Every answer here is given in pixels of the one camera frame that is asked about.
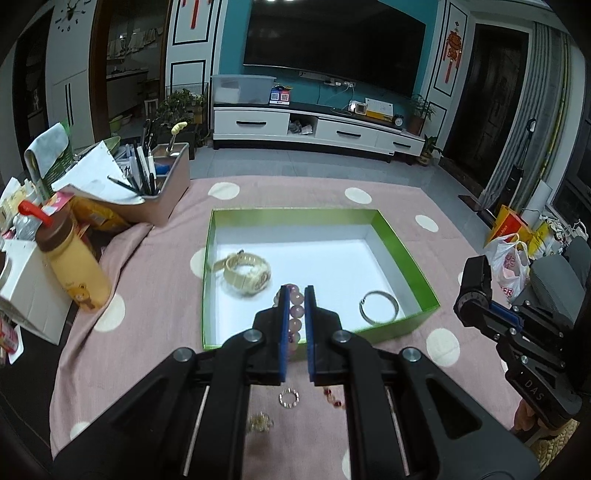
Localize green cardboard box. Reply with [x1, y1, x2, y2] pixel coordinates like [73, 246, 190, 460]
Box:
[202, 208, 440, 350]

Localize grey cloth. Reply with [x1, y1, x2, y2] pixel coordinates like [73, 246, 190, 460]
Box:
[24, 122, 71, 185]

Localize orange shopping bag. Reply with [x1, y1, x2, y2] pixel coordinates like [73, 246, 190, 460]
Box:
[485, 205, 530, 248]

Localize stick vacuum cleaner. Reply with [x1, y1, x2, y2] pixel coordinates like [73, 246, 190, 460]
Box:
[509, 119, 537, 209]

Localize white cardboard box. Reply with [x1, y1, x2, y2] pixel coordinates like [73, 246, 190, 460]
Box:
[0, 240, 73, 346]

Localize small gold jewelry piece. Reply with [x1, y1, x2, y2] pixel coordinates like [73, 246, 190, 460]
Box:
[247, 412, 274, 435]

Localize clear plastic storage bin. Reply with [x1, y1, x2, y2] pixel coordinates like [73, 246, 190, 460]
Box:
[211, 75, 278, 106]

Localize small potted plant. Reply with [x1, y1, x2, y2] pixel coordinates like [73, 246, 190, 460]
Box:
[419, 136, 444, 166]

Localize grey striped curtain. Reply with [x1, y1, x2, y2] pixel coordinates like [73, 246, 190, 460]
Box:
[482, 21, 574, 214]

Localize black television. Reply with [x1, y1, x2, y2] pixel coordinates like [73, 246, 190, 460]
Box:
[243, 0, 427, 97]

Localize wall clock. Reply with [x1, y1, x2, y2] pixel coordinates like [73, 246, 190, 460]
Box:
[50, 0, 100, 33]

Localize white paper sheets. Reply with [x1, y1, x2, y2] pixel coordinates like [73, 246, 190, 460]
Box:
[51, 141, 144, 205]

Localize pink bead bracelet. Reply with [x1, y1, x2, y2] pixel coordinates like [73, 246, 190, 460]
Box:
[272, 284, 306, 344]

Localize dark wooden door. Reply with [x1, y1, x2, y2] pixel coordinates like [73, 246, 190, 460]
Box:
[455, 23, 530, 186]

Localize pink polka dot tablecloth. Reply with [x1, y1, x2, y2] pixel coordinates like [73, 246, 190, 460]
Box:
[50, 176, 532, 480]

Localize white television stand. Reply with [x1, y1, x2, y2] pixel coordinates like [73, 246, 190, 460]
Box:
[212, 102, 426, 163]

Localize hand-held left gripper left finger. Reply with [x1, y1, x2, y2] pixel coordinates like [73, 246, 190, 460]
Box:
[53, 285, 291, 480]

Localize silver bangle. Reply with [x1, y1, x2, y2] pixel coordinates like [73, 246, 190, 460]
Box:
[359, 290, 400, 325]

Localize bunch of pens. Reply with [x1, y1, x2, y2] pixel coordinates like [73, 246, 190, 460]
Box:
[107, 119, 160, 197]

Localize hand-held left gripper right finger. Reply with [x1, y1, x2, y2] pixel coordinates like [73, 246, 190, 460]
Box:
[304, 285, 541, 480]

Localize white plastic bag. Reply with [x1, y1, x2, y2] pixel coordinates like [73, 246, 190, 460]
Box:
[483, 234, 532, 308]

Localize beige desk organizer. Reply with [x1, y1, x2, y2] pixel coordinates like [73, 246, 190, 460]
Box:
[108, 142, 191, 227]

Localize yellow bear print bottle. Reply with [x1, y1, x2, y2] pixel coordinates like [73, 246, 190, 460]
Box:
[18, 200, 113, 311]

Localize person's right hand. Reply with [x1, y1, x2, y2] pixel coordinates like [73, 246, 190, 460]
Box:
[513, 399, 555, 445]

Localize pink packet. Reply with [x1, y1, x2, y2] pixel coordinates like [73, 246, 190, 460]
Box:
[0, 318, 25, 366]

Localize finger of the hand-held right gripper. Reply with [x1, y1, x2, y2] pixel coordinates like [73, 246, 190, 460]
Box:
[496, 299, 575, 372]
[454, 255, 525, 340]

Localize yellow handled tool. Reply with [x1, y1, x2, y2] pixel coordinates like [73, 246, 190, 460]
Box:
[165, 121, 189, 155]

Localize orange snack packet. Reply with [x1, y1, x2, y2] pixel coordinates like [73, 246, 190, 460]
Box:
[69, 194, 133, 232]

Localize potted plant in brown pot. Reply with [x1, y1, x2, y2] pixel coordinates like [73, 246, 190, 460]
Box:
[409, 94, 435, 136]

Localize cream wristwatch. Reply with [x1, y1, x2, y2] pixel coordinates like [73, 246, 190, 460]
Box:
[211, 249, 272, 297]

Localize red knot ornament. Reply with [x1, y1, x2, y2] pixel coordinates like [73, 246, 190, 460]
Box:
[442, 18, 463, 85]

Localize yellow box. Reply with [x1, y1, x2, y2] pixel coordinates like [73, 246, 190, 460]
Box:
[365, 97, 394, 122]

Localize bushy potted plant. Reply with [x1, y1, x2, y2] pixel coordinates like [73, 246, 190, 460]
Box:
[154, 89, 208, 145]

